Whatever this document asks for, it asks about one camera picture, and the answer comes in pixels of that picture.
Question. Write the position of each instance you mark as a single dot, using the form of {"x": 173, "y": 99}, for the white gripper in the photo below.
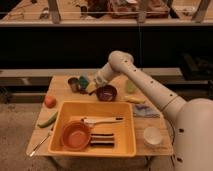
{"x": 100, "y": 81}

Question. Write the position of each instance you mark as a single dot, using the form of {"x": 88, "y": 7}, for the blue sponge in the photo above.
{"x": 83, "y": 82}

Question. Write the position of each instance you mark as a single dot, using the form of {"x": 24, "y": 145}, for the yellow plastic tub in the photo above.
{"x": 124, "y": 132}

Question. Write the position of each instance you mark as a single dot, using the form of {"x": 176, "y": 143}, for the red bowl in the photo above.
{"x": 75, "y": 136}

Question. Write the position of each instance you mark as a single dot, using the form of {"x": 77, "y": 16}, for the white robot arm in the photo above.
{"x": 192, "y": 120}

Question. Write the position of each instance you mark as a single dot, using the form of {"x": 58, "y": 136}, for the dark purple bowl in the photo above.
{"x": 107, "y": 93}

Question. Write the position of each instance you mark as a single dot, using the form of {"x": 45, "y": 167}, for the dark metal cup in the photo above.
{"x": 74, "y": 84}

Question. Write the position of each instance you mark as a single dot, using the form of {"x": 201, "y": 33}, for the green cup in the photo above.
{"x": 130, "y": 87}

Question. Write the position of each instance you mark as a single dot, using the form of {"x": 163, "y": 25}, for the yellow banana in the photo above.
{"x": 132, "y": 99}

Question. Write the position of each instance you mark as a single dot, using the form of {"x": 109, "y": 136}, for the orange tomato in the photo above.
{"x": 50, "y": 101}

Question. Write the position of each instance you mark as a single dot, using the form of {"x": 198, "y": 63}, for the blue purple cloth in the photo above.
{"x": 141, "y": 110}

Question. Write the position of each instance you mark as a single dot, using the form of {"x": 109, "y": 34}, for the dark striped block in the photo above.
{"x": 102, "y": 139}

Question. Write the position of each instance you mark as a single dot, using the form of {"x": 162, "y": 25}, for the green cucumber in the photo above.
{"x": 49, "y": 121}

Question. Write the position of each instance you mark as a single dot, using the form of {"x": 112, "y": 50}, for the wooden table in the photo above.
{"x": 60, "y": 90}

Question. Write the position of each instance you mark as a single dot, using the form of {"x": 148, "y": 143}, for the metal spoon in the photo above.
{"x": 35, "y": 149}

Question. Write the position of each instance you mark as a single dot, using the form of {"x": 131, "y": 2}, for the white handled spatula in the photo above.
{"x": 94, "y": 121}

